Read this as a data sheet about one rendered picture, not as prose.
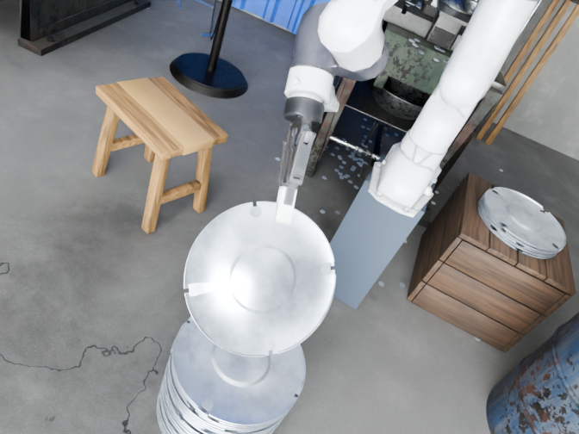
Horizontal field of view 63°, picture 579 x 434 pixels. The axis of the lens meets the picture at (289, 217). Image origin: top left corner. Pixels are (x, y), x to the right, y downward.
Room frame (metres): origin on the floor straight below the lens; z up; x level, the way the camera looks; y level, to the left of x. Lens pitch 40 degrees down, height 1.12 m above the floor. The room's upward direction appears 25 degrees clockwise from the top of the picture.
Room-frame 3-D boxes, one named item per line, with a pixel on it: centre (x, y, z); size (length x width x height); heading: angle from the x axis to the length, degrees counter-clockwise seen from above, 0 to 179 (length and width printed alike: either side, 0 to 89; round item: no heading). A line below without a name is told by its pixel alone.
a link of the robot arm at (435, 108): (1.20, -0.26, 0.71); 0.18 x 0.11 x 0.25; 168
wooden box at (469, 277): (1.39, -0.70, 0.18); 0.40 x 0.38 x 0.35; 174
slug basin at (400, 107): (1.98, -0.22, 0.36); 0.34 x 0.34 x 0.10
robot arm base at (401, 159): (1.13, -0.24, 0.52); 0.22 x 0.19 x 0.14; 171
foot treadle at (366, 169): (1.85, -0.23, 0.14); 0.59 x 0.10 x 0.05; 1
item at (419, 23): (1.98, -0.22, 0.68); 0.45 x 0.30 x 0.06; 91
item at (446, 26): (1.81, -0.23, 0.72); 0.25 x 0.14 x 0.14; 1
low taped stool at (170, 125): (1.17, 0.48, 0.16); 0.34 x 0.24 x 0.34; 63
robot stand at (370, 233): (1.17, -0.25, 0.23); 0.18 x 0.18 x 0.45; 81
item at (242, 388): (0.57, -0.03, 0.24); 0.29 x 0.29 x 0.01
